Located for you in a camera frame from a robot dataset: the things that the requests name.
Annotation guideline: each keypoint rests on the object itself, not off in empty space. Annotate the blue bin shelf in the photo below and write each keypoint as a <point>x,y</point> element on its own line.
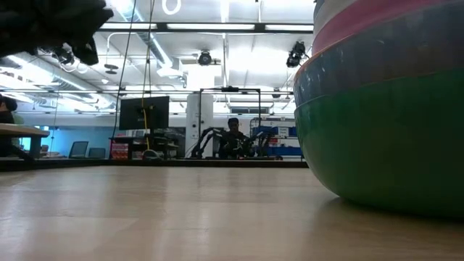
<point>277,150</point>

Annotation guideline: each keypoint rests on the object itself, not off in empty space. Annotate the overhead frame light bar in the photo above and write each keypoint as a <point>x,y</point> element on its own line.
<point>210,26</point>

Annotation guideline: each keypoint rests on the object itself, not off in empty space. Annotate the round ceiling light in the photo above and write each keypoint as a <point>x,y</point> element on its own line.
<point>164,8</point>

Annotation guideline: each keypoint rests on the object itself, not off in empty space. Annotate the person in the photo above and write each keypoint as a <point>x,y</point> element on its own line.
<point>233,139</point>
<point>6,108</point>

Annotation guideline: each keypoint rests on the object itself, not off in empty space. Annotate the wooden top table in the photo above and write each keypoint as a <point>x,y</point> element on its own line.
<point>21,130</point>

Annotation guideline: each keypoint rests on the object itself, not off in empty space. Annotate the large light blue bowl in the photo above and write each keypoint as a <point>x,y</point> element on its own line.
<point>362,65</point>

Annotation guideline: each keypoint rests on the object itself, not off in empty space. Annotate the pink plastic bowl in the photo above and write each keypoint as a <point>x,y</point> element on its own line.
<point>355,21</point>

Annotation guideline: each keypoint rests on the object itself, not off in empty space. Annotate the grey office chair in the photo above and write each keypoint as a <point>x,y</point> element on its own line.
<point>78,149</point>
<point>97,152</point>

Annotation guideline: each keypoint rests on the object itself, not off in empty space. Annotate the black computer monitor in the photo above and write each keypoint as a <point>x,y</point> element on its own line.
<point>144,113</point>

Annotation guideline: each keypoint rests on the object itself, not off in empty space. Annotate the black metal rig frame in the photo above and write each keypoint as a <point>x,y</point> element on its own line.
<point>217,89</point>

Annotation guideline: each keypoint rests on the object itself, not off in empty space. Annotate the large green bowl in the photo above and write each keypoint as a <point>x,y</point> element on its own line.
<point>380,145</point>

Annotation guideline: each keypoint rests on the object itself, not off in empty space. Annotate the white square pillar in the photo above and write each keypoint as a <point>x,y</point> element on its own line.
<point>208,116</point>

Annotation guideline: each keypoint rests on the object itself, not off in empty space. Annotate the black ceiling camera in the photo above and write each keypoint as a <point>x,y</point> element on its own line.
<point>296,54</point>
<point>204,58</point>

